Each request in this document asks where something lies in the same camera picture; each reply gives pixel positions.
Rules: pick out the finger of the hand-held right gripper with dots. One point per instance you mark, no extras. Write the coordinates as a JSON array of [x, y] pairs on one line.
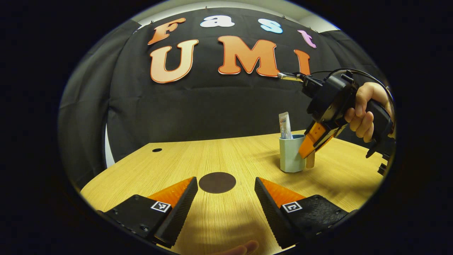
[[310, 141], [329, 136]]

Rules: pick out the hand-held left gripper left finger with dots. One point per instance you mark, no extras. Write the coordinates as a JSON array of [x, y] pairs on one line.
[[180, 212]]

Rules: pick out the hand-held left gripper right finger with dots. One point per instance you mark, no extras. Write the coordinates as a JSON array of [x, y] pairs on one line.
[[269, 212]]

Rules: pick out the white toothpaste tube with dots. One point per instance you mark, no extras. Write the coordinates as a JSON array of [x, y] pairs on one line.
[[285, 125]]

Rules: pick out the dark brown round coaster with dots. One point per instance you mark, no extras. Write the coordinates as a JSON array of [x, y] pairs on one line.
[[217, 182]]

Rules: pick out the wooden desktop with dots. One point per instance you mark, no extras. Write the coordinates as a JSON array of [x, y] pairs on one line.
[[230, 156]]

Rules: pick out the black desk edge clamp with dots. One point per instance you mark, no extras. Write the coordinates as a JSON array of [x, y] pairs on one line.
[[384, 156], [381, 169]]

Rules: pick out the black backdrop cloth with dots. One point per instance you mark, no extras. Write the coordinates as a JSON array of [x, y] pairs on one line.
[[212, 106]]

